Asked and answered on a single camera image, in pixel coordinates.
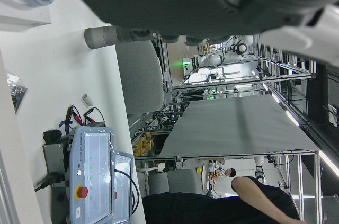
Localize left white dexterous robot hand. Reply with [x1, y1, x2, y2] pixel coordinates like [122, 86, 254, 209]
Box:
[57, 0, 339, 67]

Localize red black clip leads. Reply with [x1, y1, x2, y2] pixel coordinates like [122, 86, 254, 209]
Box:
[58, 104, 106, 129]

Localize distant person black hair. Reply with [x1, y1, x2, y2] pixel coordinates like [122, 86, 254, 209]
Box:
[224, 167, 237, 180]

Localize small black device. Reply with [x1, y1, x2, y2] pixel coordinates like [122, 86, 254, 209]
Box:
[43, 129, 63, 145]

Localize small white tube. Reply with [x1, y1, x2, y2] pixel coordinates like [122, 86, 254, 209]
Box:
[81, 93, 94, 107]

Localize man in black shirt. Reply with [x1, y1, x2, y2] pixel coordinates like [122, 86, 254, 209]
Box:
[142, 176, 302, 224]

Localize grey office chair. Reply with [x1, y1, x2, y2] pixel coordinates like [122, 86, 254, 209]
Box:
[166, 168, 198, 195]
[115, 39, 165, 127]
[147, 172, 170, 195]

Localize aluminium frame structure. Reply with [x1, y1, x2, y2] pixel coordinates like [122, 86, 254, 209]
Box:
[158, 57, 325, 224]

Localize grey cylindrical bottle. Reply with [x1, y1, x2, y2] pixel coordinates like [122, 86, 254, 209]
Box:
[84, 25, 133, 50]

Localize black power plug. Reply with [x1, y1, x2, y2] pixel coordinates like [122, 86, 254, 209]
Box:
[35, 171, 66, 192]

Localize white humanoid background robot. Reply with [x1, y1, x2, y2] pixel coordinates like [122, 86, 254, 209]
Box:
[253, 156, 266, 184]

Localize grey blue teach pendant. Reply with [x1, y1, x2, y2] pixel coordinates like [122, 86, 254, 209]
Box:
[110, 149, 135, 222]
[68, 126, 117, 224]

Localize yellow blocks pile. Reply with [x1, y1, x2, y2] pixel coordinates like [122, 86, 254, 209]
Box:
[131, 131, 155, 156]

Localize black teach pendant cable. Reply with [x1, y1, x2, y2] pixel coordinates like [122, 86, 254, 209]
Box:
[114, 168, 140, 218]

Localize metal electronics box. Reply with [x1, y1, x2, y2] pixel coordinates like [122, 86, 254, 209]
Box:
[42, 142, 72, 224]

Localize black plastic parts bag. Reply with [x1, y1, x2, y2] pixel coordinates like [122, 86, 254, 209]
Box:
[5, 72, 29, 114]

